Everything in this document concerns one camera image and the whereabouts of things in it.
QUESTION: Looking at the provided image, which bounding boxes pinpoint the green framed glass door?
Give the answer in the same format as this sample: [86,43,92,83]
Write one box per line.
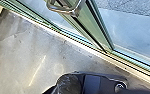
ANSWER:
[0,0,150,76]

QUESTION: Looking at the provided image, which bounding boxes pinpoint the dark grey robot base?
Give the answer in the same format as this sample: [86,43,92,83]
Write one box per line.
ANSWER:
[80,73,129,94]

